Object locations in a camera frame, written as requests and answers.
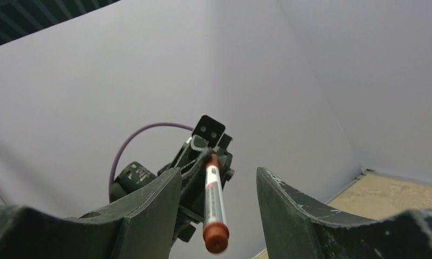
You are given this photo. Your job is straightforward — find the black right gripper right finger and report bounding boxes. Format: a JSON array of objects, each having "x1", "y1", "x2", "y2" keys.
[{"x1": 256, "y1": 167, "x2": 432, "y2": 258}]

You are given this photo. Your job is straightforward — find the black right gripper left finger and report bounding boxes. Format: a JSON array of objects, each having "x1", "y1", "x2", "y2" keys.
[{"x1": 0, "y1": 168, "x2": 181, "y2": 258}]

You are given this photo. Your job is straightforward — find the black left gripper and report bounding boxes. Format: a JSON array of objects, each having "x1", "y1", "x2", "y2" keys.
[{"x1": 158, "y1": 114, "x2": 234, "y2": 243}]

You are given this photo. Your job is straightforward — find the red marker cap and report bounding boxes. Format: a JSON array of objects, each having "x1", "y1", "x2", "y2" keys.
[{"x1": 206, "y1": 153, "x2": 219, "y2": 170}]

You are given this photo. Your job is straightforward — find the white marker pen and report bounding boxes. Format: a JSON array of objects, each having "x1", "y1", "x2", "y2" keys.
[{"x1": 202, "y1": 168, "x2": 230, "y2": 254}]

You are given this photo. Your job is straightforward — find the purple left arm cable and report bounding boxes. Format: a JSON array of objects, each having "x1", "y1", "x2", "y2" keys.
[{"x1": 109, "y1": 122, "x2": 194, "y2": 187}]

